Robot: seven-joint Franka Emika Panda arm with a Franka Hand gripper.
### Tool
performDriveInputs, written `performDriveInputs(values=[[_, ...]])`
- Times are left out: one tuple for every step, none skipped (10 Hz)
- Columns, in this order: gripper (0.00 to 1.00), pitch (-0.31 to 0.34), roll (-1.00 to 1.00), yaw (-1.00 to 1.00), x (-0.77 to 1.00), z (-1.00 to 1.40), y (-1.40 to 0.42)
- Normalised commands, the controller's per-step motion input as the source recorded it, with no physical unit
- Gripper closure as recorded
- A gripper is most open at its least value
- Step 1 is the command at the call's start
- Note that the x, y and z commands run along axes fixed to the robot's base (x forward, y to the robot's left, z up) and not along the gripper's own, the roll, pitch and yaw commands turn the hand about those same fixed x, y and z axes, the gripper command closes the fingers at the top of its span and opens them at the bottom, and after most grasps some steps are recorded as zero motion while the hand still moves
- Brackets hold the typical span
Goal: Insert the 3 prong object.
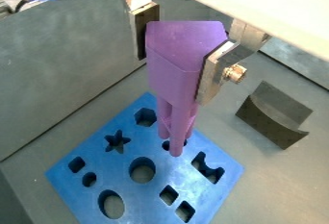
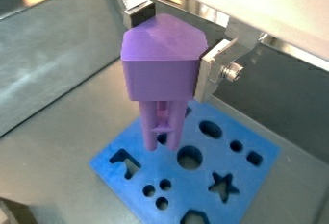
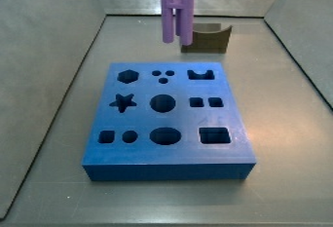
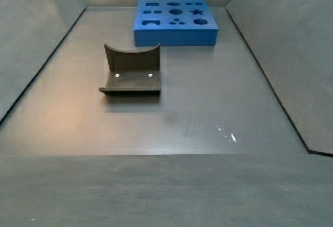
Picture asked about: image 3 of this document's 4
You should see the purple three prong object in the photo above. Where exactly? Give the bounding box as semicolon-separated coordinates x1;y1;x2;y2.
161;0;194;46

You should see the blue shape sorting block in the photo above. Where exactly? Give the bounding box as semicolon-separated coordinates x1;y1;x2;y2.
82;62;257;181

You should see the dark curved cradle block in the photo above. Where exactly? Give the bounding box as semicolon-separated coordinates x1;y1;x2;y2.
181;23;233;54

